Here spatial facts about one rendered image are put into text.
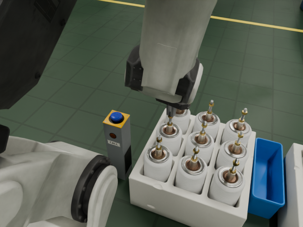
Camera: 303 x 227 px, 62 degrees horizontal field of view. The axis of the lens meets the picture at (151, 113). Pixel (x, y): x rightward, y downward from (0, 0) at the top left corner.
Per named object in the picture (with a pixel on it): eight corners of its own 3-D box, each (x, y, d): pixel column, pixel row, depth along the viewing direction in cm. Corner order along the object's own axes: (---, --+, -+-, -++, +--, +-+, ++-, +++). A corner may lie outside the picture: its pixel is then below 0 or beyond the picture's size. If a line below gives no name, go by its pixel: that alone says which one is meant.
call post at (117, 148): (125, 181, 104) (121, 129, 83) (110, 175, 106) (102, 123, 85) (132, 167, 109) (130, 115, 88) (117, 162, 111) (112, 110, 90)
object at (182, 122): (162, 133, 115) (164, 103, 103) (182, 132, 116) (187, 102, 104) (166, 150, 108) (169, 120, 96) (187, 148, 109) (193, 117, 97)
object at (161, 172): (141, 176, 98) (140, 146, 86) (164, 171, 100) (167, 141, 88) (147, 198, 91) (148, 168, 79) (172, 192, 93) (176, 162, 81)
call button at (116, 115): (119, 124, 85) (118, 120, 84) (108, 121, 86) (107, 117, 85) (124, 117, 88) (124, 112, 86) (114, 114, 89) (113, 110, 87)
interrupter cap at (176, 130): (161, 122, 95) (161, 120, 95) (181, 125, 94) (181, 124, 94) (157, 136, 90) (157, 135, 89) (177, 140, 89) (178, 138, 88)
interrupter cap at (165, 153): (144, 148, 86) (144, 147, 85) (165, 144, 87) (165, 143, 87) (150, 165, 80) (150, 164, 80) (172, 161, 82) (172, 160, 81)
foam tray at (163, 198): (232, 242, 87) (246, 219, 75) (130, 203, 97) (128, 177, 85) (244, 159, 114) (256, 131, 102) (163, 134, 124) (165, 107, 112)
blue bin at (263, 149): (273, 222, 93) (285, 206, 85) (242, 212, 95) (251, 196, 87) (273, 161, 114) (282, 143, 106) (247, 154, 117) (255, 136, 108)
